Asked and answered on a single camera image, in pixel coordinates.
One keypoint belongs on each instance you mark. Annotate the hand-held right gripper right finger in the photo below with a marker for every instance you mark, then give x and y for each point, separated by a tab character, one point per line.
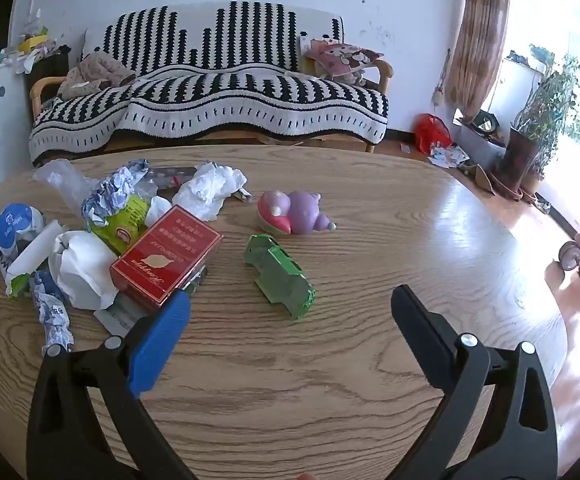
420	325

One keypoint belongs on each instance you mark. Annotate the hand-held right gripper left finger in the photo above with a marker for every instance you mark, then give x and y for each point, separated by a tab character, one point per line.
160	340

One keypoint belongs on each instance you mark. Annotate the red cardboard box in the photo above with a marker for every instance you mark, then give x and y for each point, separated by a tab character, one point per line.
165	255

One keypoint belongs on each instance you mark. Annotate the white paper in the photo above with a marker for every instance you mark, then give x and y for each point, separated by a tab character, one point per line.
80	270

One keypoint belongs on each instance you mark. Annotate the blue white crumpled wrapper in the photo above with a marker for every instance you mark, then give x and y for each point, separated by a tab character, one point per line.
52	315

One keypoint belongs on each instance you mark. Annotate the green toy car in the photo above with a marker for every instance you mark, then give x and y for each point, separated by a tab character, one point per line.
280	275

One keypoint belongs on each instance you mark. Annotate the crumpled white tissue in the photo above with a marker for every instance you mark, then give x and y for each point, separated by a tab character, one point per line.
205	190

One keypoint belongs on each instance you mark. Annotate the crumpled silver green wrapper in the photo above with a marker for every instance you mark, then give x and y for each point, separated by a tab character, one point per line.
115	190

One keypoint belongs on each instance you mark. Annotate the pink purple plastic toy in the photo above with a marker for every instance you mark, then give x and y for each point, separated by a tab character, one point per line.
300	210

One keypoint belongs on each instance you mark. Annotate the pile of paper scraps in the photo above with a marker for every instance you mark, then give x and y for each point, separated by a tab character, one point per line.
447	156

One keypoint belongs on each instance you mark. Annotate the blue white packet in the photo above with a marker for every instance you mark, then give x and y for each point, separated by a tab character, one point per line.
12	225

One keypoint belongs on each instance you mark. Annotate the clear plastic bag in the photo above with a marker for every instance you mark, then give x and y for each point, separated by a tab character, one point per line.
60	180

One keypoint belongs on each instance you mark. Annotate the white box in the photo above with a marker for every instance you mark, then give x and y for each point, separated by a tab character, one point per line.
480	145

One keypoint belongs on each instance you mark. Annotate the red plastic bag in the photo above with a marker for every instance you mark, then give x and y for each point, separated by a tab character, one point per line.
432	132

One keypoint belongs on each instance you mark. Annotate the potted plant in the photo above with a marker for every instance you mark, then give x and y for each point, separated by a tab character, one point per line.
520	155

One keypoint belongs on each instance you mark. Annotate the striped sofa with blanket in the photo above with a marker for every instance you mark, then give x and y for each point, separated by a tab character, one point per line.
250	90

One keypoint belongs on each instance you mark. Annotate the brown patterned cloth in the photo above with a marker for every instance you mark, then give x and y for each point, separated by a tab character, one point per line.
95	72

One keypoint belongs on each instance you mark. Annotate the wooden sofa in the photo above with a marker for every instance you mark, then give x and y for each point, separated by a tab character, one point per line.
40	91

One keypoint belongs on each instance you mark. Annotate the pink printed pillow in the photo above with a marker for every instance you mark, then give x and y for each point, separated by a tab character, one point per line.
342	57

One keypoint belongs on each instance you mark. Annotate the brown patterned curtain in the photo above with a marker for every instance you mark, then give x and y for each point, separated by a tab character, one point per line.
477	35

